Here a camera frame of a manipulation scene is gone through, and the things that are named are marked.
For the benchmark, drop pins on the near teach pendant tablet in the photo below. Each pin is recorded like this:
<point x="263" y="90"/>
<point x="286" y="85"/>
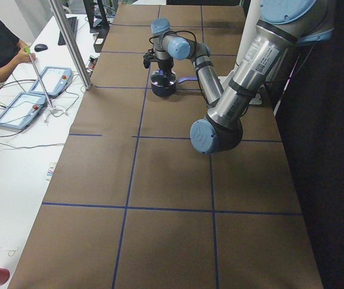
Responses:
<point x="22" y="110"/>

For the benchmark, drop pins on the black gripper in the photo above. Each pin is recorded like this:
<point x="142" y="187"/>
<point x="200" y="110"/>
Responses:
<point x="164" y="64"/>

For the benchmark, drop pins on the person's hand holding stick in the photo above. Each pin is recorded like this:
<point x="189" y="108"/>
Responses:
<point x="25" y="57"/>

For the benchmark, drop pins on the grey aluminium frame post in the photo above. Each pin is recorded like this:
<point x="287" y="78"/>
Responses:
<point x="70" y="41"/>

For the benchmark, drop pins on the black computer mouse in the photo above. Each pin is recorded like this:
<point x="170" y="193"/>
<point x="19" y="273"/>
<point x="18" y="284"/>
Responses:
<point x="40" y="47"/>

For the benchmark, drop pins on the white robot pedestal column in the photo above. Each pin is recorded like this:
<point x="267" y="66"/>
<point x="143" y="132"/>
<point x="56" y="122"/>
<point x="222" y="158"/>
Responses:
<point x="248" y="35"/>

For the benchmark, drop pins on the metal stick green handle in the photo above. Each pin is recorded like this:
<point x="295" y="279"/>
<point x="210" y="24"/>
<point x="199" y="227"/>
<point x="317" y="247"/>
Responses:
<point x="27" y="50"/>

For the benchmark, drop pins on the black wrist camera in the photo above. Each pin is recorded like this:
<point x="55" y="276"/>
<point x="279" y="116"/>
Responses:
<point x="148" y="58"/>

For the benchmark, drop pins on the far teach pendant tablet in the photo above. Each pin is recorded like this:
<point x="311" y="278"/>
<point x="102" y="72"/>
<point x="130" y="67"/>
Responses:
<point x="56" y="79"/>

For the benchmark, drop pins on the teach pendant tablet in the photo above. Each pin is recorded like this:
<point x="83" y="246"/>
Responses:
<point x="22" y="110"/>
<point x="56" y="79"/>

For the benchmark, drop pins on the black monitor stand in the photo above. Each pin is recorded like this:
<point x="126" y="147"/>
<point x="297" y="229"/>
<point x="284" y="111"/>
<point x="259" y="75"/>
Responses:
<point x="97" y="19"/>

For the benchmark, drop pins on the dark pot purple handle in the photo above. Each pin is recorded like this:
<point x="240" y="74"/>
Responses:
<point x="167" y="91"/>

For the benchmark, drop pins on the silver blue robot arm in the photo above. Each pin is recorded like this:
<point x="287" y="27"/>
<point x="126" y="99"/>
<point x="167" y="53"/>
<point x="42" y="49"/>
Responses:
<point x="281" y="25"/>

